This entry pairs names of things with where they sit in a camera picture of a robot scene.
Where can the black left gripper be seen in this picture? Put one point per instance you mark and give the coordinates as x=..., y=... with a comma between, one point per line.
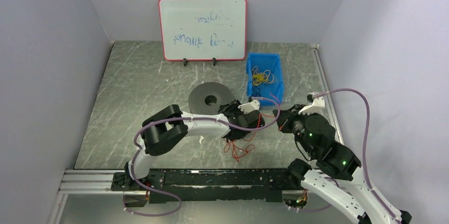
x=232, y=110

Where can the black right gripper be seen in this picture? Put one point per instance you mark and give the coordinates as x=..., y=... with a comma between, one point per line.
x=285, y=117

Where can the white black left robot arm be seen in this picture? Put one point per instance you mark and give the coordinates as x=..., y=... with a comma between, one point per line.
x=161, y=132

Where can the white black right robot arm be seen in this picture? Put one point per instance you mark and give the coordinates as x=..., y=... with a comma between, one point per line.
x=339, y=179

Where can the blue plastic bin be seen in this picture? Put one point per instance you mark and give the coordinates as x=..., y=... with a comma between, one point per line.
x=265, y=76

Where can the red framed whiteboard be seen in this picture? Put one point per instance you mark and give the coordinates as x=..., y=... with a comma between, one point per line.
x=203, y=30

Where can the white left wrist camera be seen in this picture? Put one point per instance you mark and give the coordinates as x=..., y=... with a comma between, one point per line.
x=249, y=107

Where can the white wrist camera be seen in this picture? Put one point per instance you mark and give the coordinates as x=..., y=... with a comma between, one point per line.
x=316, y=104
x=249, y=107

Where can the dark grey cable spool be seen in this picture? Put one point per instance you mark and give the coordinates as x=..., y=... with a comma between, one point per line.
x=208, y=97

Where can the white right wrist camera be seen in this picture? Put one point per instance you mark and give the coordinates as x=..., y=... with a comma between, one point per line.
x=316, y=104

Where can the black base frame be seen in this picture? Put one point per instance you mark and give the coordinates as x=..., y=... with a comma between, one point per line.
x=270, y=184

